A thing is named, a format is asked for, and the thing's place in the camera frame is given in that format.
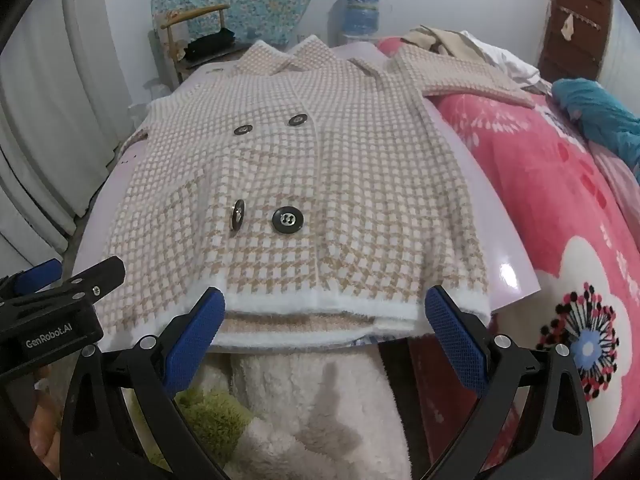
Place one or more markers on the blue water bottle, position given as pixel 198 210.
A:
pixel 361 10

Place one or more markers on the blue fluffy cloth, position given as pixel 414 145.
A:
pixel 600 110

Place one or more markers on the pink floral blanket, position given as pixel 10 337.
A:
pixel 525 185

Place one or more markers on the beige clothes pile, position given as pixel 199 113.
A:
pixel 440 37

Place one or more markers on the person's left hand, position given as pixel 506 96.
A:
pixel 45 430

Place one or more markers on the cream cloth on door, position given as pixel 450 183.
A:
pixel 567 27

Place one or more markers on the wooden chair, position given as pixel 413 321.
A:
pixel 172 30

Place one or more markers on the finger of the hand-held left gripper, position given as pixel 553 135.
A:
pixel 95 275
pixel 35 277

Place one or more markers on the person's white fluffy robe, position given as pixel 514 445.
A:
pixel 320 410

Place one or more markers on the white cloth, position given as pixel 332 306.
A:
pixel 505 60

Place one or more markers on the lavender bed sheet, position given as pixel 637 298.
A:
pixel 500 240

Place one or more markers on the black bag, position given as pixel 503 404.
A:
pixel 207 45

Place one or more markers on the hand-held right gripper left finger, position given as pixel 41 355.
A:
pixel 192 345

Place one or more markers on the green fuzzy cloth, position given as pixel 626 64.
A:
pixel 215 410

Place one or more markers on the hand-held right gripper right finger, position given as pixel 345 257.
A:
pixel 457 340

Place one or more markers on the white water dispenser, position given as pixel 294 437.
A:
pixel 357 39

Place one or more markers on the beige white houndstooth coat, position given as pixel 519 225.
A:
pixel 350 160

